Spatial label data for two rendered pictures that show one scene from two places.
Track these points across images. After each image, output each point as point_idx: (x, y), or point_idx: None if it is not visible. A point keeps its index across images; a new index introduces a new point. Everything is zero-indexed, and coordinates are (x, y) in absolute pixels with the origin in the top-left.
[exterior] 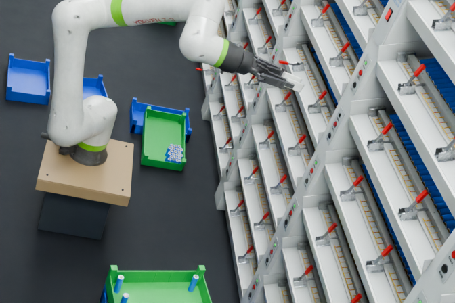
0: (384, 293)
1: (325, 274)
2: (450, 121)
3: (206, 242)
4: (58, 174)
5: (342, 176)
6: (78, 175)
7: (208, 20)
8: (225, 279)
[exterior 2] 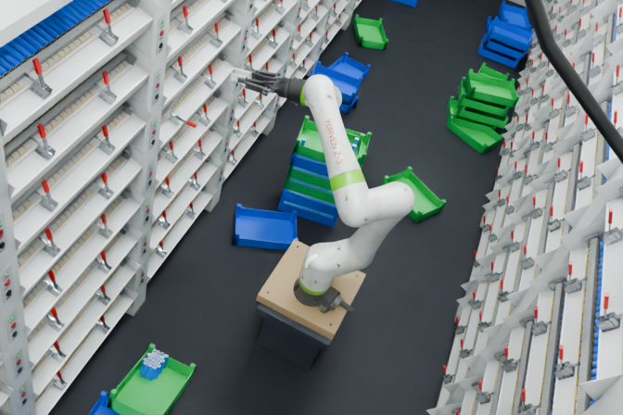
0: (286, 4)
1: (262, 62)
2: None
3: (184, 271)
4: (347, 273)
5: None
6: None
7: None
8: (193, 237)
